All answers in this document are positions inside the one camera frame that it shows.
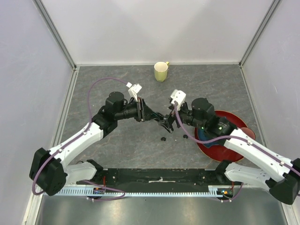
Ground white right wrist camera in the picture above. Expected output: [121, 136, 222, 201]
[170, 89, 186, 111]

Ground red round plate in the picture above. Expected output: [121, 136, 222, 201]
[197, 110, 247, 162]

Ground pale green mug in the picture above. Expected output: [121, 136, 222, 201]
[154, 62, 169, 82]

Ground aluminium frame post right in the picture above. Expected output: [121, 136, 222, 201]
[239, 0, 283, 68]

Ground aluminium frame post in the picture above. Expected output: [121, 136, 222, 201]
[32, 0, 77, 71]
[239, 0, 283, 68]

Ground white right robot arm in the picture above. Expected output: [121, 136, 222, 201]
[159, 98, 300, 205]

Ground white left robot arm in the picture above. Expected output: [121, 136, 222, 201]
[29, 91, 164, 196]

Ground blue leaf-shaped dish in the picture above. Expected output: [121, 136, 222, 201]
[198, 117, 232, 149]

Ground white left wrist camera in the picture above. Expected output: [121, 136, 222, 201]
[126, 82, 142, 101]

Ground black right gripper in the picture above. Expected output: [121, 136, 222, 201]
[158, 100, 206, 134]

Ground aluminium frame post left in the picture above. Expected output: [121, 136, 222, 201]
[32, 0, 77, 71]

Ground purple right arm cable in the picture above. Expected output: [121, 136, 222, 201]
[174, 104, 300, 203]

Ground white slotted cable duct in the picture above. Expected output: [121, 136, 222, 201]
[55, 181, 232, 198]

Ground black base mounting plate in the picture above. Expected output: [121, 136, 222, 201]
[90, 168, 241, 188]

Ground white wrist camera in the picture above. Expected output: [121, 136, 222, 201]
[126, 82, 142, 101]
[170, 89, 186, 111]

